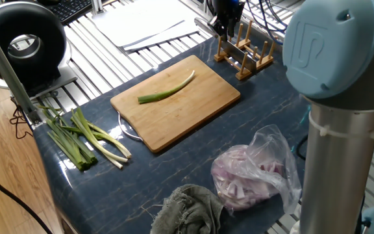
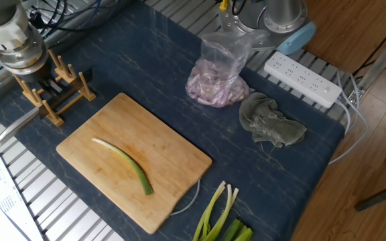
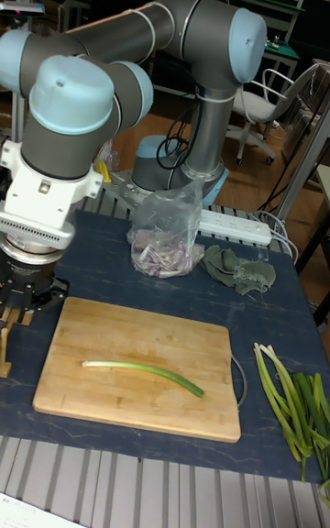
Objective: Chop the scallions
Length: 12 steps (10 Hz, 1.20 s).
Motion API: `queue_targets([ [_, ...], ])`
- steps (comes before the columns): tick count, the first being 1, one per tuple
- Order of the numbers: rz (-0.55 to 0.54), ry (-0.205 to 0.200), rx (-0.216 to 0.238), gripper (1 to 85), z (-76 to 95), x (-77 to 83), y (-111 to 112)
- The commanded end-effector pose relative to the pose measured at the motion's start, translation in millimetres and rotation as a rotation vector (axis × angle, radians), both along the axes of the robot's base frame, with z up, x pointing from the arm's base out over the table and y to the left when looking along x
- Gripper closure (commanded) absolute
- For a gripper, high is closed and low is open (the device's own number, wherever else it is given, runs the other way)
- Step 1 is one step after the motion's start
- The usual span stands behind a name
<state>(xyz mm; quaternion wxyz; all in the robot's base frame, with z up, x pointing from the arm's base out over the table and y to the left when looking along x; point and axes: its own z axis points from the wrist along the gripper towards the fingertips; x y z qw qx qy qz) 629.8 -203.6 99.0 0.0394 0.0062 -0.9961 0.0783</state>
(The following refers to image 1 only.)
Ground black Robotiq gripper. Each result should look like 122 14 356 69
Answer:
211 0 246 42

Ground single scallion stalk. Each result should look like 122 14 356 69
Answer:
137 70 196 105

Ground wooden dish rack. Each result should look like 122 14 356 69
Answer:
214 19 277 81

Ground dark blue marbled mat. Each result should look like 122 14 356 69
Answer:
32 19 311 234

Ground white blank paper sheet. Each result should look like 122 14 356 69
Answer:
91 0 188 48

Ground wooden cutting board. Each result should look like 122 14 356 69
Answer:
110 54 242 153

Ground clear plastic bag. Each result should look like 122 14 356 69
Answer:
210 124 303 215

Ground black keyboard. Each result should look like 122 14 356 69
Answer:
45 0 94 26

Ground scallion with white stem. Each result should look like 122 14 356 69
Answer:
69 110 124 170
60 120 132 159
71 107 129 163

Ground grey-green rag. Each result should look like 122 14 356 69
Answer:
150 184 225 234

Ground green scallion leaves bundle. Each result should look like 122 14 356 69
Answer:
37 104 99 172

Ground silver metal stand post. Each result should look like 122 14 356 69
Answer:
90 0 105 16

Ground black base cable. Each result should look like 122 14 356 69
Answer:
295 133 310 162

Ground metal wire loop handle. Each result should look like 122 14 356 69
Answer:
118 111 144 142

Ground grey metal base plate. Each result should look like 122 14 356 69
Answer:
10 63 79 100

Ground aluminium extrusion post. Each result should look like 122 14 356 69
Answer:
0 12 44 128

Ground thin dark tangled cable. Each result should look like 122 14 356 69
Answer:
9 97 34 140

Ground black floor cable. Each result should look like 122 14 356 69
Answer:
0 164 53 234

